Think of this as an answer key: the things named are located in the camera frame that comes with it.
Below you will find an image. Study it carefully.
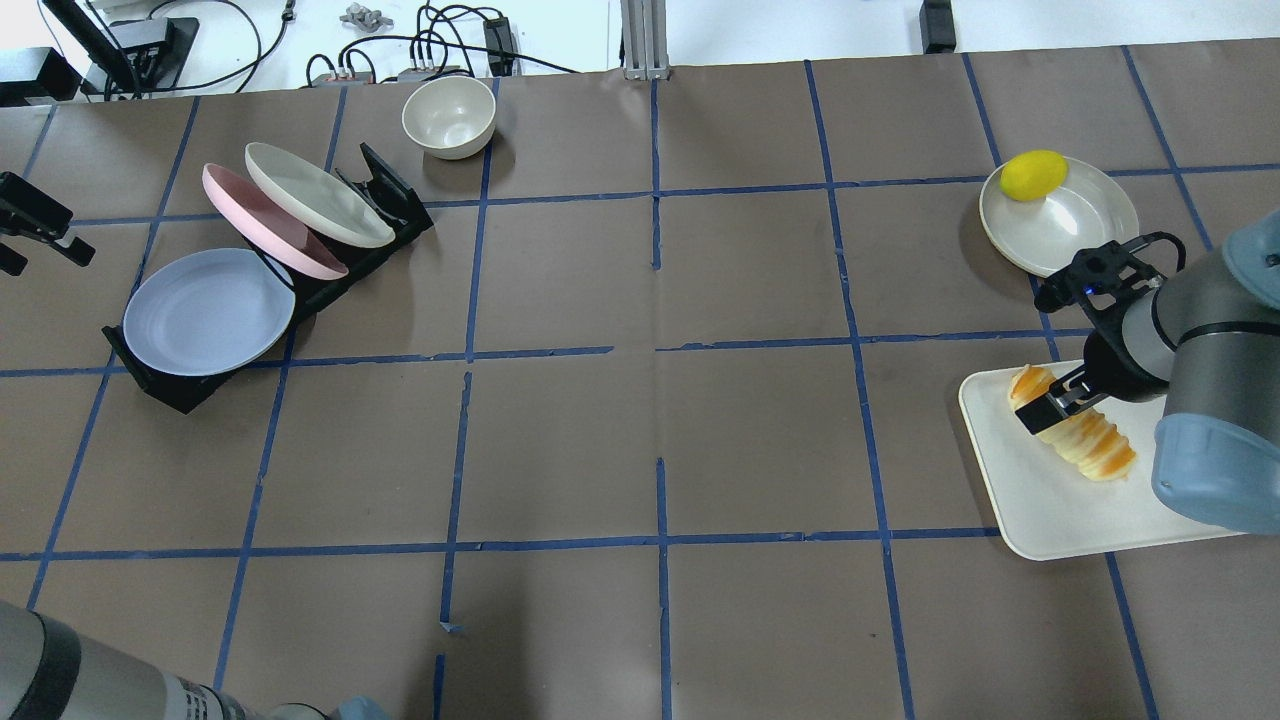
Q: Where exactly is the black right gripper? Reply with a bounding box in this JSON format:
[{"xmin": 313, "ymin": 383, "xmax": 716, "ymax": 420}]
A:
[{"xmin": 1014, "ymin": 332, "xmax": 1166, "ymax": 436}]

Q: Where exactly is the cream plate with lemon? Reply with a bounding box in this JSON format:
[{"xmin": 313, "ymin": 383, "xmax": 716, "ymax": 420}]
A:
[{"xmin": 978, "ymin": 156, "xmax": 1139, "ymax": 278}]

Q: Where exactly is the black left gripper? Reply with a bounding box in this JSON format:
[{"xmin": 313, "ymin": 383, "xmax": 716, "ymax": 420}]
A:
[{"xmin": 1, "ymin": 172, "xmax": 96, "ymax": 266}]

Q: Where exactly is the black power adapter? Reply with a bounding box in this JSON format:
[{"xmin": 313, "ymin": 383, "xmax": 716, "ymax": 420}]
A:
[{"xmin": 483, "ymin": 15, "xmax": 517, "ymax": 77}]

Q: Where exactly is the black monitor stand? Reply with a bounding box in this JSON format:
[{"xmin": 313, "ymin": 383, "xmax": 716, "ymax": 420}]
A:
[{"xmin": 38, "ymin": 1, "xmax": 201, "ymax": 96}]

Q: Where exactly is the yellow lemon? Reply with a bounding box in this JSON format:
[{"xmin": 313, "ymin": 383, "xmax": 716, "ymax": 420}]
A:
[{"xmin": 998, "ymin": 149, "xmax": 1070, "ymax": 202}]

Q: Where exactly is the white rectangular tray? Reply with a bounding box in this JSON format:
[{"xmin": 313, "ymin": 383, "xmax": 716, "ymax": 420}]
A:
[{"xmin": 957, "ymin": 368, "xmax": 1234, "ymax": 561}]

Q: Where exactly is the aluminium frame post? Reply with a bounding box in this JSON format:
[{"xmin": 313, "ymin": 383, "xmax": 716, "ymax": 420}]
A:
[{"xmin": 620, "ymin": 0, "xmax": 671, "ymax": 81}]

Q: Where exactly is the pink plate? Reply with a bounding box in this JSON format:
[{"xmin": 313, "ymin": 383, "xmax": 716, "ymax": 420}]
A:
[{"xmin": 201, "ymin": 163, "xmax": 349, "ymax": 281}]

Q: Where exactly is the usb hub with cables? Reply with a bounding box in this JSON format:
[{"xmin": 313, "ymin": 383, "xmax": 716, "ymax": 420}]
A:
[{"xmin": 305, "ymin": 54, "xmax": 474, "ymax": 88}]

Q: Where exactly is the black plate rack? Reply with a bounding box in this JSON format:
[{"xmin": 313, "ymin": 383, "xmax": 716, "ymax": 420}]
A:
[{"xmin": 102, "ymin": 142, "xmax": 434, "ymax": 414}]

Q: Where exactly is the cream plate in rack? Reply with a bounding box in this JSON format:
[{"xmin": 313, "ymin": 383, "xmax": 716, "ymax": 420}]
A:
[{"xmin": 244, "ymin": 142, "xmax": 396, "ymax": 249}]

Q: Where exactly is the metal clamp bracket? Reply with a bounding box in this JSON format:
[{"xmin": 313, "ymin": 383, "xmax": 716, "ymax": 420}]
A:
[{"xmin": 339, "ymin": 3, "xmax": 394, "ymax": 33}]

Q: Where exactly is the striped bread roll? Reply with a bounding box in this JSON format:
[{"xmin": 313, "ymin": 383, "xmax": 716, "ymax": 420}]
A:
[{"xmin": 1007, "ymin": 365, "xmax": 1138, "ymax": 482}]

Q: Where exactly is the blue plate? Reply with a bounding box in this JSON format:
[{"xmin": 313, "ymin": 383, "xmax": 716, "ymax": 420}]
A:
[{"xmin": 122, "ymin": 249, "xmax": 296, "ymax": 377}]

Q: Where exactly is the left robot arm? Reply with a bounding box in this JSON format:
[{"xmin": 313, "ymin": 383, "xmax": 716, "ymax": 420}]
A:
[{"xmin": 3, "ymin": 164, "xmax": 431, "ymax": 719}]

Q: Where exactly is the cream bowl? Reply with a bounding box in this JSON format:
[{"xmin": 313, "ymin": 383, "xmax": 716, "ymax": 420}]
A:
[{"xmin": 401, "ymin": 76, "xmax": 497, "ymax": 161}]

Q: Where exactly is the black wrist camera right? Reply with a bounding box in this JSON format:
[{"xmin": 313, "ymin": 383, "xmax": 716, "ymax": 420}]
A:
[{"xmin": 1034, "ymin": 231, "xmax": 1187, "ymax": 319}]

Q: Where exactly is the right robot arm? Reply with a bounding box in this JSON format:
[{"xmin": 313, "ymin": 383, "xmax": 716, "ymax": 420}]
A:
[{"xmin": 1015, "ymin": 214, "xmax": 1279, "ymax": 536}]

